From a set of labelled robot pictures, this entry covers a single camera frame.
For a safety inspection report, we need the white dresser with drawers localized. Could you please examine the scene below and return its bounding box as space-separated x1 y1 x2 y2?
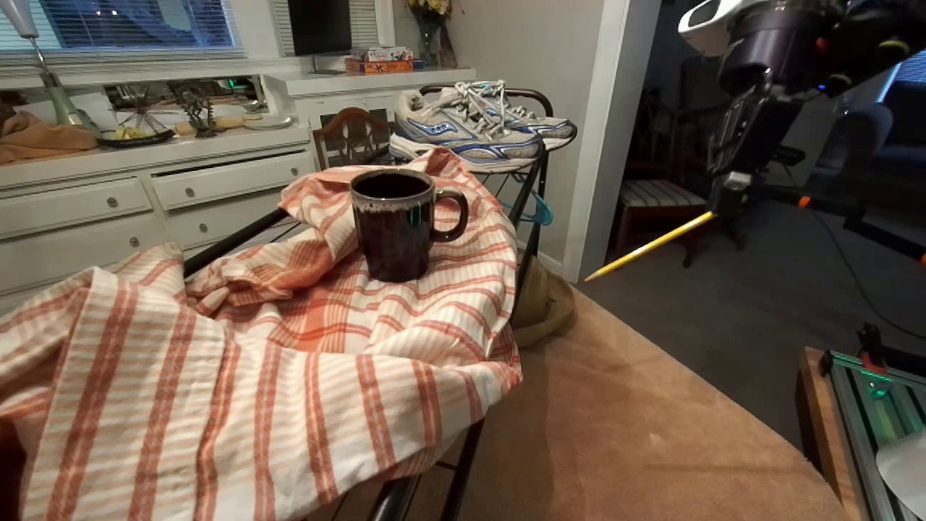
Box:
0 68 471 310

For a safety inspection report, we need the black metal wire rack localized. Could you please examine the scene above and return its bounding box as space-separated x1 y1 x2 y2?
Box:
183 87 581 521

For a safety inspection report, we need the silver lamp base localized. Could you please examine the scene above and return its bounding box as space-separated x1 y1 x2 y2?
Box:
0 0 95 129

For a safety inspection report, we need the brown ceramic mug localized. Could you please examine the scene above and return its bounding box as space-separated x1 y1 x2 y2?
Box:
351 171 468 282

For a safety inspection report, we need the brown cloth on dresser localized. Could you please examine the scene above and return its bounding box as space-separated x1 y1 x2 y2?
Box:
0 107 95 165

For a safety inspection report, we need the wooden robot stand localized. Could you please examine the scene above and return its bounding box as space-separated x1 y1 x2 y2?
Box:
797 348 869 521

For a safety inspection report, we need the orange white striped cloth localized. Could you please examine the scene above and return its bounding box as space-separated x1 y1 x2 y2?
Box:
0 149 521 521

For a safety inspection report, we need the black camera tripod arm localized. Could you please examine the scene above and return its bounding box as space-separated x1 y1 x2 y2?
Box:
756 172 926 265

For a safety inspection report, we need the dark wooden chair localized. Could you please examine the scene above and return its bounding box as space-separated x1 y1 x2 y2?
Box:
312 107 393 168

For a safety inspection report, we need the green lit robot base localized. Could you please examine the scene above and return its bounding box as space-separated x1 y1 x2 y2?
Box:
821 324 926 521

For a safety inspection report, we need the flower vase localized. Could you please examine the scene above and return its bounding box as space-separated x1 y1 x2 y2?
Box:
405 0 451 68

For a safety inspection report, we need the orange box on shelf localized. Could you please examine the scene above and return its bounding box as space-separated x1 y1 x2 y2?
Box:
344 45 413 74

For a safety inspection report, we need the white blue sneaker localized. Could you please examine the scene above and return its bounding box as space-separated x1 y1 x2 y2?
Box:
393 80 575 162

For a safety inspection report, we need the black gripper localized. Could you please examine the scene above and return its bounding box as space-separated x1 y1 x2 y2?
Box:
706 91 803 207

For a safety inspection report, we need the wooden stool with cushion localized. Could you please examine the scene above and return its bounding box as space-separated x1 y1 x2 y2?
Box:
610 180 716 255

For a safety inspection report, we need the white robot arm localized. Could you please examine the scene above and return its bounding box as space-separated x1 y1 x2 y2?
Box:
677 0 926 207

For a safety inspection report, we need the black plate with food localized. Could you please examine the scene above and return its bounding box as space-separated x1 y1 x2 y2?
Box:
95 128 175 146

